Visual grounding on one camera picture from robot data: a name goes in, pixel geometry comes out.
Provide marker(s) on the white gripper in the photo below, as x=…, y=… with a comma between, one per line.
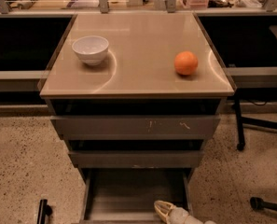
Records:
x=179, y=216

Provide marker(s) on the grey bottom drawer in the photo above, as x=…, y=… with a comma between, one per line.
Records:
x=127, y=196

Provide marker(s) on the grey drawer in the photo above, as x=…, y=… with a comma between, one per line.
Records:
x=127, y=196
x=136, y=159
x=135, y=127

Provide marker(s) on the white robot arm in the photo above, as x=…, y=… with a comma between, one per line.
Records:
x=206, y=222

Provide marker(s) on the grey top drawer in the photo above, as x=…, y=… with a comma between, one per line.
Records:
x=135, y=127

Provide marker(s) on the grey drawer cabinet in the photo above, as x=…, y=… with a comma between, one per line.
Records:
x=137, y=77

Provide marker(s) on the grey middle drawer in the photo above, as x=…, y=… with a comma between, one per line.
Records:
x=136, y=159

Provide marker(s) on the black chair leg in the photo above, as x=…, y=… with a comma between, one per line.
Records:
x=259, y=204

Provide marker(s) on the black stand leg with caster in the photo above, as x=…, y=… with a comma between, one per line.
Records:
x=241, y=120

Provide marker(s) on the orange fruit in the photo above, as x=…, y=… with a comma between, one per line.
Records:
x=185, y=63

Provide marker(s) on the white bowl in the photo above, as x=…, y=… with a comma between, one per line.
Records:
x=91, y=50

